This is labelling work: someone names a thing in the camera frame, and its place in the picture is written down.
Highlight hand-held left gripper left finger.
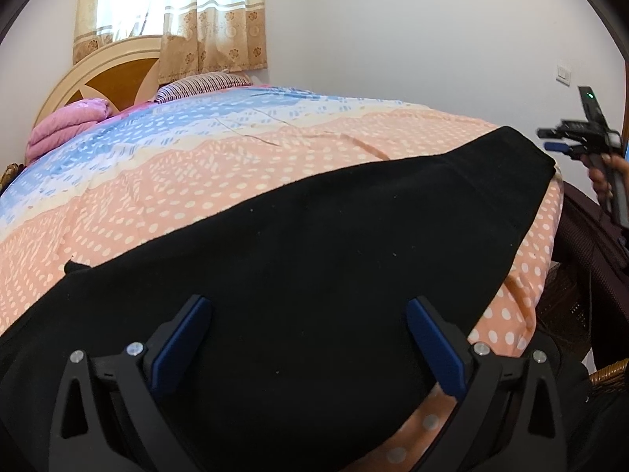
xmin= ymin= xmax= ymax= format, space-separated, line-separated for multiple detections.
xmin=48 ymin=295 xmax=213 ymax=472

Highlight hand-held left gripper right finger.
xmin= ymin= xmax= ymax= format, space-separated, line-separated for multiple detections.
xmin=405 ymin=296 xmax=566 ymax=472

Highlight black pants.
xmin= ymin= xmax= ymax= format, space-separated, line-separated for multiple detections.
xmin=0 ymin=126 xmax=557 ymax=472

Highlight person's right hand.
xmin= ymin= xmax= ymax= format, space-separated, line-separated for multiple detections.
xmin=589 ymin=153 xmax=629 ymax=205

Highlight dark fabric suitcase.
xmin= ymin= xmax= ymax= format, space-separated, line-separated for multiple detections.
xmin=550 ymin=181 xmax=629 ymax=369

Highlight polka dot bed sheet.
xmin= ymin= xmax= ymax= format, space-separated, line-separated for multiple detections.
xmin=0 ymin=83 xmax=564 ymax=472

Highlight folded pink blanket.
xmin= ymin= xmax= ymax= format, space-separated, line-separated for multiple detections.
xmin=27 ymin=98 xmax=112 ymax=162

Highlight striped pillow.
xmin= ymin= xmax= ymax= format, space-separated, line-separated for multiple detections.
xmin=154 ymin=72 xmax=253 ymax=104

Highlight wooden arched headboard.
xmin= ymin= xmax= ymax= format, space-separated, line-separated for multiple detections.
xmin=33 ymin=35 xmax=163 ymax=129

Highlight beige floral curtain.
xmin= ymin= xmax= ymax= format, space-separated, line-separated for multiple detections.
xmin=73 ymin=0 xmax=269 ymax=84

